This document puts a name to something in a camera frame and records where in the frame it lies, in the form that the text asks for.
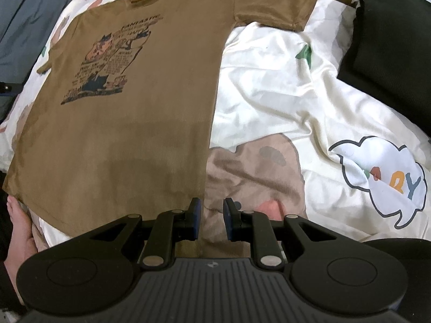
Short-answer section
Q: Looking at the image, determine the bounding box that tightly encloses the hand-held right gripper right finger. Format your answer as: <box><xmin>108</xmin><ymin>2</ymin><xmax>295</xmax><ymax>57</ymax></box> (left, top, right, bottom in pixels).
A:
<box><xmin>224</xmin><ymin>198</ymin><xmax>357</xmax><ymax>270</ymax></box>

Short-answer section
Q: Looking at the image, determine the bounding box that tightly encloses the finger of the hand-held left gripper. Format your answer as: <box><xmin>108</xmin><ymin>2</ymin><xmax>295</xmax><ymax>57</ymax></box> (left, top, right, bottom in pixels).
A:
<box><xmin>0</xmin><ymin>82</ymin><xmax>22</xmax><ymax>96</ymax></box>

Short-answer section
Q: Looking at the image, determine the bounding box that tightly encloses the dark grey cloth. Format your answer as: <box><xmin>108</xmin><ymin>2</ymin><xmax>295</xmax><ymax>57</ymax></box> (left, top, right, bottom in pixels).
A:
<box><xmin>0</xmin><ymin>0</ymin><xmax>75</xmax><ymax>122</ymax></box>

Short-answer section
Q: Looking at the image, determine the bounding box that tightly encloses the brown printed T-shirt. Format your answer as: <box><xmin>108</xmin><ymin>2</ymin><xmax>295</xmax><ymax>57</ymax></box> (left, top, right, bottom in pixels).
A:
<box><xmin>2</xmin><ymin>0</ymin><xmax>320</xmax><ymax>259</ymax></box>

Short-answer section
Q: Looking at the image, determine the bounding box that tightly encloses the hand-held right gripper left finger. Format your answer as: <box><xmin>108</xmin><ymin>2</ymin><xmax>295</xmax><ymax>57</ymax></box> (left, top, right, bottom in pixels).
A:
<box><xmin>76</xmin><ymin>198</ymin><xmax>201</xmax><ymax>270</ymax></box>

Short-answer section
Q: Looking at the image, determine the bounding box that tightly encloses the white bear print bedsheet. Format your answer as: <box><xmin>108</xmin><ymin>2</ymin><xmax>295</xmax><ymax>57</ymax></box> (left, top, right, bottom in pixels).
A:
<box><xmin>0</xmin><ymin>0</ymin><xmax>431</xmax><ymax>259</ymax></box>

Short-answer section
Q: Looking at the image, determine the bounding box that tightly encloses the person's bare foot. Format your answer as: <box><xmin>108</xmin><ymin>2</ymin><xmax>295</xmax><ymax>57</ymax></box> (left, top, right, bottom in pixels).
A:
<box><xmin>5</xmin><ymin>197</ymin><xmax>48</xmax><ymax>307</ymax></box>

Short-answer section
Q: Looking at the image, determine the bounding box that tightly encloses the dark green cloth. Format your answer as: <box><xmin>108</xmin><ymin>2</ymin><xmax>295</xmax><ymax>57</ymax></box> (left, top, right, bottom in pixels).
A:
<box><xmin>337</xmin><ymin>0</ymin><xmax>431</xmax><ymax>128</ymax></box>

